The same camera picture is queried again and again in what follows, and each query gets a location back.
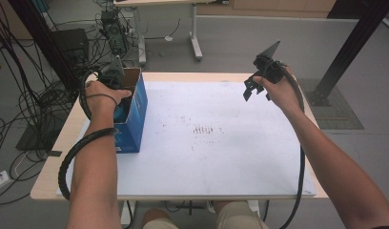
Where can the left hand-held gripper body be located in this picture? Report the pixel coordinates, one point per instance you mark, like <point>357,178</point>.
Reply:
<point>113,74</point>

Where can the wooden table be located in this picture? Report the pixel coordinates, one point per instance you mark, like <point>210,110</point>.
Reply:
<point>49,178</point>

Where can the white background desk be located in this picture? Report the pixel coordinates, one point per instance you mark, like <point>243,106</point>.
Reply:
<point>195,38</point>

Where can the black frame post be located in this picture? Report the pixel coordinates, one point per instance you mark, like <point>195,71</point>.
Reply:
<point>43,41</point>
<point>351,44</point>

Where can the person's right hand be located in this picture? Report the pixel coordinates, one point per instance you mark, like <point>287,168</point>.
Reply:
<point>284,92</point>

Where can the grey floor mat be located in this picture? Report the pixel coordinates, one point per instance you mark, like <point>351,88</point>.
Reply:
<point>338,111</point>

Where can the person's left leg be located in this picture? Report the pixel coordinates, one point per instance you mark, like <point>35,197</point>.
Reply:
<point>160,221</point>

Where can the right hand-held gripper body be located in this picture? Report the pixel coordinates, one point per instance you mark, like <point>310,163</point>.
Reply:
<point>272,68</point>

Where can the blue cardboard box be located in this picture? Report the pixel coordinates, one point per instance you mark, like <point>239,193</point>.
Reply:
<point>135,127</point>

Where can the black floor base plate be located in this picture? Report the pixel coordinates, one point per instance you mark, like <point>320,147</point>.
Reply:
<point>36,140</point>

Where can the person's left hand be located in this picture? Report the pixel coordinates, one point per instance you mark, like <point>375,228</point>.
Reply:
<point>102,98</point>

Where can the person's leg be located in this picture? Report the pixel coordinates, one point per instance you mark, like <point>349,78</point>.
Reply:
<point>160,221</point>
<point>238,218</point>

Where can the black box on floor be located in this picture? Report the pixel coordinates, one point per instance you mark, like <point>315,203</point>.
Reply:
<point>71,43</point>

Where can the white table mat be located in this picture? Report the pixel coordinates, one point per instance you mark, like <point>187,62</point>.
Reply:
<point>214,159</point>

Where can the black wrist band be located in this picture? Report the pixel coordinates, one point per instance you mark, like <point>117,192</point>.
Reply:
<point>102,95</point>

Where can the person's right leg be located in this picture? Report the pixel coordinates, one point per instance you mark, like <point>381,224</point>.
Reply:
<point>238,218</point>

